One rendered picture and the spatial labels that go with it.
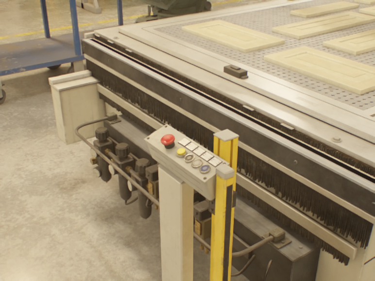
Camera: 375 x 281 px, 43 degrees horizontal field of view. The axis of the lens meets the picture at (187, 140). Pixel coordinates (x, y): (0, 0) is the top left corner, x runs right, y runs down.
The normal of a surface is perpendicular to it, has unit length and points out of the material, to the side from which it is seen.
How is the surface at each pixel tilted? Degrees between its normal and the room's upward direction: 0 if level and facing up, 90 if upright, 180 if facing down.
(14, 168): 0
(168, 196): 90
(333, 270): 90
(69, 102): 90
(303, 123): 0
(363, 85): 0
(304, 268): 90
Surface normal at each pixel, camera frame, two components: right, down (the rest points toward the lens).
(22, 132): 0.00, -0.88
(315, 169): -0.81, 0.27
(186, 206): 0.59, 0.37
